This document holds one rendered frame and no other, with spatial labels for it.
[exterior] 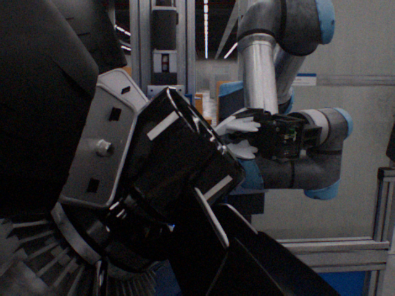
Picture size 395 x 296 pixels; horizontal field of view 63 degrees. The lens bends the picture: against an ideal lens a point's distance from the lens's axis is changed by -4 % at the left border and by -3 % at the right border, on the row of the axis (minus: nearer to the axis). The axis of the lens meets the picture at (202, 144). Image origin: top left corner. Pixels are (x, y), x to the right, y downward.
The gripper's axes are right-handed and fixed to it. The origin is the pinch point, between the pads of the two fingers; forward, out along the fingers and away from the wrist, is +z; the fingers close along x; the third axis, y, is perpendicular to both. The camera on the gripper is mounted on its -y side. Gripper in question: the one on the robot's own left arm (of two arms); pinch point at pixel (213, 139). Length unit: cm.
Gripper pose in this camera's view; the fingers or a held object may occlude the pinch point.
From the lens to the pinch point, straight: 53.0
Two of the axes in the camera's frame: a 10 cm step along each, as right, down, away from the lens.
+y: 6.3, 2.5, -7.4
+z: -7.8, 1.2, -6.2
